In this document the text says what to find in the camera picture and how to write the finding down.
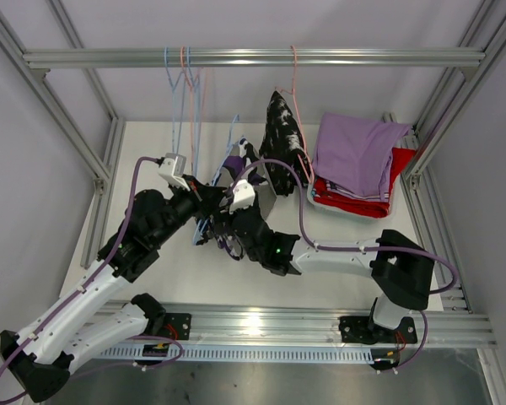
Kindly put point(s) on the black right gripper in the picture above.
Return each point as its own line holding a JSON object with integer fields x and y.
{"x": 254, "y": 208}

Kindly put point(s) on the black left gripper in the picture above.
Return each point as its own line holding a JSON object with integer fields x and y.
{"x": 206, "y": 199}

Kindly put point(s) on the blue hanger with patterned trousers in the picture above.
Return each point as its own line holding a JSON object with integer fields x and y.
{"x": 202, "y": 224}

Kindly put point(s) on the white plastic mesh basket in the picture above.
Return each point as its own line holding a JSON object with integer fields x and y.
{"x": 325, "y": 198}

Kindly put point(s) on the red trousers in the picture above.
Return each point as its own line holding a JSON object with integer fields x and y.
{"x": 401, "y": 157}

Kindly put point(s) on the black white patterned trousers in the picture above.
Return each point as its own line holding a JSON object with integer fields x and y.
{"x": 283, "y": 141}

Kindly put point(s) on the pink wire hanger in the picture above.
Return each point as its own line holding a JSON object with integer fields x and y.
{"x": 299, "y": 118}
{"x": 183, "y": 68}

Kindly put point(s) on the blue hanger with lilac trousers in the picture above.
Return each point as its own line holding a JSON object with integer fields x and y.
{"x": 194, "y": 75}

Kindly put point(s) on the light blue wire hanger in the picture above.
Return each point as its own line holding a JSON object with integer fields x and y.
{"x": 178, "y": 89}

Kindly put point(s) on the lilac purple trousers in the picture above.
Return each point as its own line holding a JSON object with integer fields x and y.
{"x": 356, "y": 153}

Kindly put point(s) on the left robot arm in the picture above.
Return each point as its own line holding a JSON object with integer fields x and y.
{"x": 43, "y": 355}

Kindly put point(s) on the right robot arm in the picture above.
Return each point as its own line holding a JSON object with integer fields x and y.
{"x": 399, "y": 267}

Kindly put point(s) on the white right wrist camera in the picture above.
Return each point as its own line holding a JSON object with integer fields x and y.
{"x": 243, "y": 196}

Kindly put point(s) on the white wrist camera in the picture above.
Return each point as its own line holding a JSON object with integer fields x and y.
{"x": 171, "y": 169}
{"x": 243, "y": 196}

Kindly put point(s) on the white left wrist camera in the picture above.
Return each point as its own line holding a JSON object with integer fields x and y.
{"x": 171, "y": 169}

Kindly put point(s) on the white slotted cable duct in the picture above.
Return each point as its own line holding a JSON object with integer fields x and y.
{"x": 220, "y": 353}

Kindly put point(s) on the aluminium frame structure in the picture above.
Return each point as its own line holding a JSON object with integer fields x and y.
{"x": 466, "y": 70}

